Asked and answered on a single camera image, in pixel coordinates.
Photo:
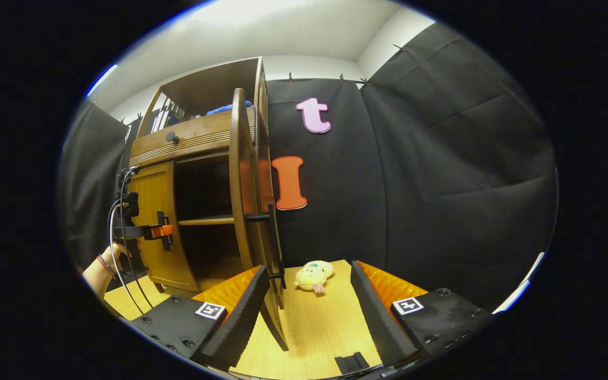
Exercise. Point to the round black drawer knob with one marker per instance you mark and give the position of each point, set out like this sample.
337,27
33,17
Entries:
171,137

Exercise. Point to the wooden shoe cabinet door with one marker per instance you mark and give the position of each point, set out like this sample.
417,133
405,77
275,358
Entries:
238,200
159,184

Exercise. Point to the blue folded towel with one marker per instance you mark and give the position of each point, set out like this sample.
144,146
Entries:
225,108

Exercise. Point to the black backdrop cloth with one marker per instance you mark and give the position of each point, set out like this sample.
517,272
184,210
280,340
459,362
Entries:
441,158

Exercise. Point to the wooden double-door shoe cabinet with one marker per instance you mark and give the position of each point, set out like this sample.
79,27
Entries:
203,89

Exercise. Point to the wooden ribbed cabinet drawer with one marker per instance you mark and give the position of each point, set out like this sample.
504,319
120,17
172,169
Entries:
198,132

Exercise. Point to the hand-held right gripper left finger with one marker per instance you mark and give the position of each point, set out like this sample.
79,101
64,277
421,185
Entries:
243,322

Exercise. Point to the small black bracket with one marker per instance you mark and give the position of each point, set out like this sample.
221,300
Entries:
351,363

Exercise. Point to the wooden inner cabinet shelf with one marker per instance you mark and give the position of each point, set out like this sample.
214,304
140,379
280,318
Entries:
206,220

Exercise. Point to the ceiling light strip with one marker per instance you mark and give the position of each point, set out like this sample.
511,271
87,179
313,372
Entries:
102,80

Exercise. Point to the yellow plush toy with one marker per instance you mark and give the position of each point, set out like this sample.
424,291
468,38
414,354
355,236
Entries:
312,274

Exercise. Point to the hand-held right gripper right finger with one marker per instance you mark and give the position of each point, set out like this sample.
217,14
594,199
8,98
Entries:
378,322

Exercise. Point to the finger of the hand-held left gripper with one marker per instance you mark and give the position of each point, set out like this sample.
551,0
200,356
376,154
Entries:
161,231

